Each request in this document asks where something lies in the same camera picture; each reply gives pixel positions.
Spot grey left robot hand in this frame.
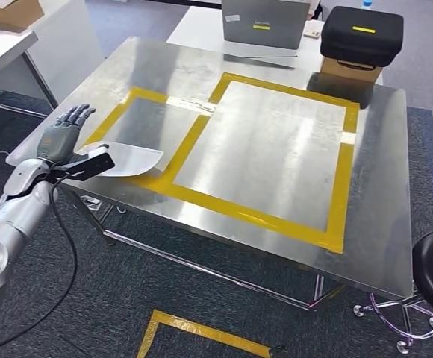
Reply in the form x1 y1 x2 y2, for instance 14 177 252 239
36 104 97 165

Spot white curved plastic part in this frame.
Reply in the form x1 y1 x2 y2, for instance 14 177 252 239
79 142 164 178

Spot steel workbench table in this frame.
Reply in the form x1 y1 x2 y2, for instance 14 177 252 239
5 37 414 313

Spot steel side table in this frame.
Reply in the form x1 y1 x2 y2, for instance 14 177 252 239
0 0 59 119

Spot open cardboard box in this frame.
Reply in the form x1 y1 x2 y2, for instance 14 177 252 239
0 0 45 33

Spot white table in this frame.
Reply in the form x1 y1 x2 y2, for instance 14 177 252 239
166 5 385 87

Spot grey laptop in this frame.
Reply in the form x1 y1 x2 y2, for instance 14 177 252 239
221 0 311 70

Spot black carrying case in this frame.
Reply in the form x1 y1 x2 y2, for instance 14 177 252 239
320 5 405 69

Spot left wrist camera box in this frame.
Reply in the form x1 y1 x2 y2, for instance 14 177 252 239
52 144 116 183

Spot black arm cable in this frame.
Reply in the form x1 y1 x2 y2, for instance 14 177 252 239
0 178 79 357

